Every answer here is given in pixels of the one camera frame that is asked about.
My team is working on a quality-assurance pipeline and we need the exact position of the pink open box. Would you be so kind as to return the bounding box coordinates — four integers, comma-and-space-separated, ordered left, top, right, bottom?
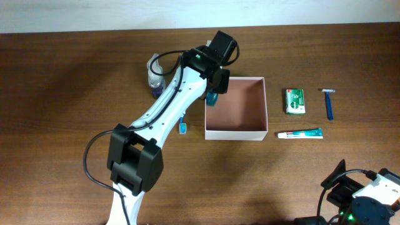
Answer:
204, 77, 268, 141

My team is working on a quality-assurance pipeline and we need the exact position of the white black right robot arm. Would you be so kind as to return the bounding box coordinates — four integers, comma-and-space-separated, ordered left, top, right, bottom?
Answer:
294, 160, 399, 225

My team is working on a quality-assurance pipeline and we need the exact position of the green soap box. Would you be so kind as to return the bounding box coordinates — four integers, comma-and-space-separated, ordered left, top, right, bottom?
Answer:
285, 89, 306, 114

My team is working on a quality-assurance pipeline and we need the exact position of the blue Listerine mouthwash bottle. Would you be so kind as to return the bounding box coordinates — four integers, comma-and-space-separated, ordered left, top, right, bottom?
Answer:
206, 92, 219, 107

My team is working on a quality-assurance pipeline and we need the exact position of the purple foam pump bottle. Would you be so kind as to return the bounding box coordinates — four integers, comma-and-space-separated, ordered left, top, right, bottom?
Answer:
147, 53, 166, 99

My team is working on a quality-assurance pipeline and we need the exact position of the blue disposable razor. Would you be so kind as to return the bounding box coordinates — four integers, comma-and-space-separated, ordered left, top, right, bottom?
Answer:
321, 89, 336, 121

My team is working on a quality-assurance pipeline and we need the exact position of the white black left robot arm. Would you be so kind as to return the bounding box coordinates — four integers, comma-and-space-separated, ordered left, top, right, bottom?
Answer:
107, 31, 240, 224

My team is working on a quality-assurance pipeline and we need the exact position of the blue white toothbrush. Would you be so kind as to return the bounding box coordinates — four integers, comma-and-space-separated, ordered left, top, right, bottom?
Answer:
179, 112, 188, 134

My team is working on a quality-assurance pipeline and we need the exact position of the white teal toothpaste tube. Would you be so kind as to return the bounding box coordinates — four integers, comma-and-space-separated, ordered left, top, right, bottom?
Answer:
277, 128, 323, 139

